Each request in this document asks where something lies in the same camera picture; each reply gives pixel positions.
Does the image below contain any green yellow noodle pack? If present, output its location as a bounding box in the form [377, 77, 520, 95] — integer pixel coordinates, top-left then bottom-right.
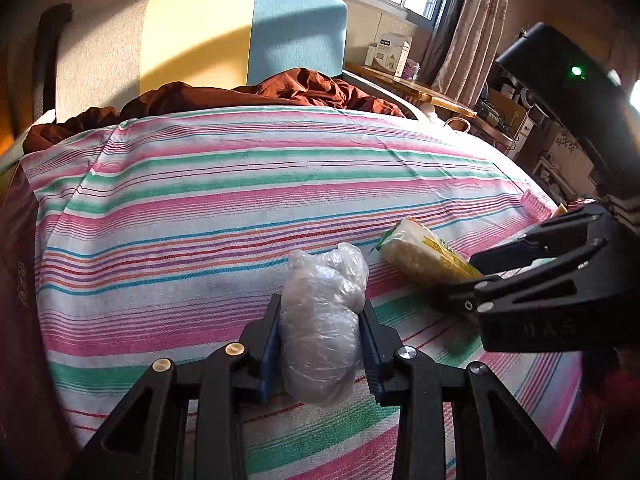
[375, 218, 483, 287]

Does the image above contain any clear plastic bag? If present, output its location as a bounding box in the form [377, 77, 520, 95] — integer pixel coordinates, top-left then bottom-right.
[280, 243, 369, 408]

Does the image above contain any cluttered shelf with electronics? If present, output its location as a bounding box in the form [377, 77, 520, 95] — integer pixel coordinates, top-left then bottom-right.
[475, 65, 597, 205]

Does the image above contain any gold metal tin box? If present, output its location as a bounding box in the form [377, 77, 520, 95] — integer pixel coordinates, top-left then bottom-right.
[1, 164, 73, 479]

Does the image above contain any beige curtain right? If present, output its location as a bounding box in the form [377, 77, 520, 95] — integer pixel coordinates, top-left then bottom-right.
[419, 0, 509, 106]

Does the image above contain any white mug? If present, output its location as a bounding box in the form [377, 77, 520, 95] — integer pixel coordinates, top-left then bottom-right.
[419, 102, 471, 133]

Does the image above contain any wooden bedside table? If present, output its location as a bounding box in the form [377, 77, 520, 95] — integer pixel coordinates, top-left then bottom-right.
[345, 62, 476, 119]

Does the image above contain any white carton on table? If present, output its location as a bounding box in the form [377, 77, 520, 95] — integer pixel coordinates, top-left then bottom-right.
[364, 32, 412, 77]

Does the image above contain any striped pink green bedsheet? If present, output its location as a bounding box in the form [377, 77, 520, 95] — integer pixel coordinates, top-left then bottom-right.
[19, 104, 586, 480]

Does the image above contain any rust brown blanket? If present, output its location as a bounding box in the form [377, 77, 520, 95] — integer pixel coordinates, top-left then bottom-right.
[23, 67, 406, 154]

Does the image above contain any tricolour foam headboard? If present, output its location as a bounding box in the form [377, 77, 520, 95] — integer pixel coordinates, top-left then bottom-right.
[53, 0, 347, 122]

